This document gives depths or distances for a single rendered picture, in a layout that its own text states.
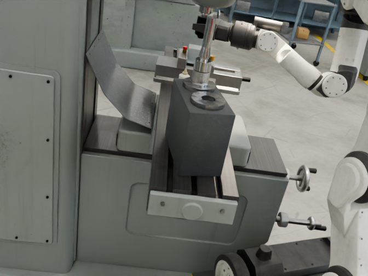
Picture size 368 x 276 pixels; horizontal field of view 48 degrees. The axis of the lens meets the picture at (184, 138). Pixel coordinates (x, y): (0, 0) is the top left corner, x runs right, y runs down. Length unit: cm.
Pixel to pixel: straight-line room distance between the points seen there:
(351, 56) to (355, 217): 51
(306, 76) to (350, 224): 49
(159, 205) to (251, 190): 64
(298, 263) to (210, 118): 70
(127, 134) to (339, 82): 74
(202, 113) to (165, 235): 86
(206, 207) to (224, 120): 22
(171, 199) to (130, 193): 61
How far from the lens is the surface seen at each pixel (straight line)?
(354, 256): 129
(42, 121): 144
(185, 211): 104
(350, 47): 144
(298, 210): 280
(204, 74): 110
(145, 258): 183
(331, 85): 141
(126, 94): 156
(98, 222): 172
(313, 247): 160
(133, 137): 148
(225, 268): 150
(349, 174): 118
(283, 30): 603
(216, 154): 106
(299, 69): 143
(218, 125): 102
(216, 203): 104
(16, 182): 160
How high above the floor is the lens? 157
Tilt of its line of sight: 29 degrees down
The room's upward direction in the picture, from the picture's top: 10 degrees clockwise
